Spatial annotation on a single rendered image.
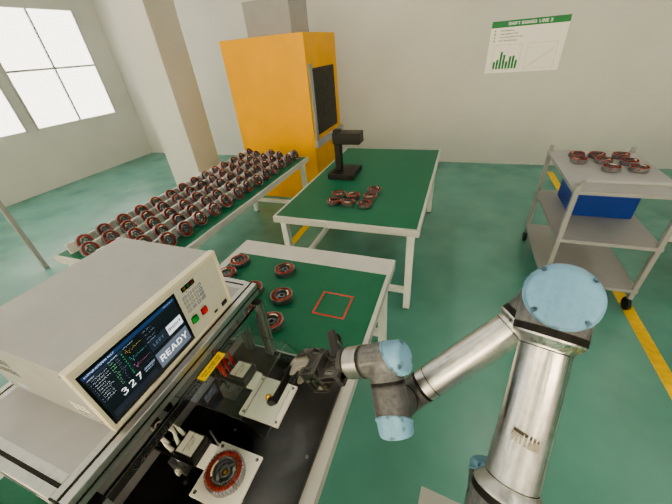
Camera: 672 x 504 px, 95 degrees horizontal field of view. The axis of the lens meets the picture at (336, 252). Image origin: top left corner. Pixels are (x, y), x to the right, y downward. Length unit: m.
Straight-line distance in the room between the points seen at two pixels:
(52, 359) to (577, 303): 0.97
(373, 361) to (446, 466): 1.31
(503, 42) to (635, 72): 1.66
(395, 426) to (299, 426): 0.51
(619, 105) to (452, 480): 5.21
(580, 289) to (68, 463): 1.04
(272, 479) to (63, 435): 0.53
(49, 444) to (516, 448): 0.95
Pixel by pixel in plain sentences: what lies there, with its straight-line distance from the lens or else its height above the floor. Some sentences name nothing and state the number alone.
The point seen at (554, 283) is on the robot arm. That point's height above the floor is 1.43.
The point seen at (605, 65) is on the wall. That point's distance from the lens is 5.82.
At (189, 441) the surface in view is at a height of 0.92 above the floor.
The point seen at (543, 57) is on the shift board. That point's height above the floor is 1.45.
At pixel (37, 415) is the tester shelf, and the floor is 1.11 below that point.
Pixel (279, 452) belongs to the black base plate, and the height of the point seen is 0.77.
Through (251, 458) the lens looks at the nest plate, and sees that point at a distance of 1.15.
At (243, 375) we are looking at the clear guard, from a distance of 0.94.
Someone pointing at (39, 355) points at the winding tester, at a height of 1.32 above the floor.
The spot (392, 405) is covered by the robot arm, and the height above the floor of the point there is 1.18.
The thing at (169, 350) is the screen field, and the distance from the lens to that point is 0.95.
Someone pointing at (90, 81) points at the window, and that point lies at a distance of 8.43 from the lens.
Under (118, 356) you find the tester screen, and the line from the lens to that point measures 0.85.
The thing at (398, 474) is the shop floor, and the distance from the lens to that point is 1.92.
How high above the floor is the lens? 1.79
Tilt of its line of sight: 34 degrees down
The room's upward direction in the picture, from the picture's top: 5 degrees counter-clockwise
